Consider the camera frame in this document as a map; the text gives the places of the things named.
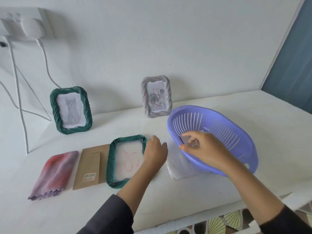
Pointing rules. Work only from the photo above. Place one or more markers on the white wall socket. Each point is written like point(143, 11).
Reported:
point(14, 14)

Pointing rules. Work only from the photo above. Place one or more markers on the white rectangular charger adapter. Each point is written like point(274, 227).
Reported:
point(3, 29)

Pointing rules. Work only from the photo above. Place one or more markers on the pink purple cloth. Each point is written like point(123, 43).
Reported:
point(53, 175)

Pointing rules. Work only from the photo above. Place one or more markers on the person's left forearm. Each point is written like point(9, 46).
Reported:
point(134, 190)

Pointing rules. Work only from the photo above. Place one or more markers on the white rounded charger adapter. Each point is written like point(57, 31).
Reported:
point(33, 27)

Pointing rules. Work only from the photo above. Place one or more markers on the person's left hand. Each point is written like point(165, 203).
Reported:
point(154, 153)

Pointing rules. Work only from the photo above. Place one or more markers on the purple plastic basket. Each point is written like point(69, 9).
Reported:
point(243, 148)

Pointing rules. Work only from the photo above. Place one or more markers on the person's right hand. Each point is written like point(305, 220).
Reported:
point(209, 151)

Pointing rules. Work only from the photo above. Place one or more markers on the grey frame with rose drawing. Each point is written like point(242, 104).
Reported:
point(143, 97)

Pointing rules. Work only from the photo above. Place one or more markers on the person's right forearm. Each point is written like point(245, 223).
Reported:
point(256, 192)

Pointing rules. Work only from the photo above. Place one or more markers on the dark teal door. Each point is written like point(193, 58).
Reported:
point(292, 65)

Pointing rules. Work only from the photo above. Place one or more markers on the brown cardboard frame backing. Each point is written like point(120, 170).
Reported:
point(90, 165)

